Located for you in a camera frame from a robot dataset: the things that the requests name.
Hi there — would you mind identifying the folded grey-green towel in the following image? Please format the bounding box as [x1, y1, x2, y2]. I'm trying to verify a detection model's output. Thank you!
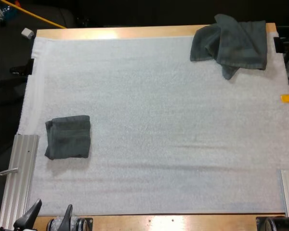
[44, 115, 91, 161]

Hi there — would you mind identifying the dark clamp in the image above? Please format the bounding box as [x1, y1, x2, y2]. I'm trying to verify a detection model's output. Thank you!
[273, 36, 289, 54]
[9, 58, 35, 76]

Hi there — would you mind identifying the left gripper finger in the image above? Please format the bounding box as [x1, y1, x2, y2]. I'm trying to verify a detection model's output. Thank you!
[58, 204, 73, 231]
[13, 198, 43, 231]

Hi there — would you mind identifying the crumpled grey-green towel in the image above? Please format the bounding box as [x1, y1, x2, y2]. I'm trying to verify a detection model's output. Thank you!
[190, 24, 222, 62]
[213, 13, 268, 80]

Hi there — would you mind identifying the silver metal handle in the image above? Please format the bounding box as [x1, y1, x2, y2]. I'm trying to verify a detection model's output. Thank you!
[0, 167, 19, 177]

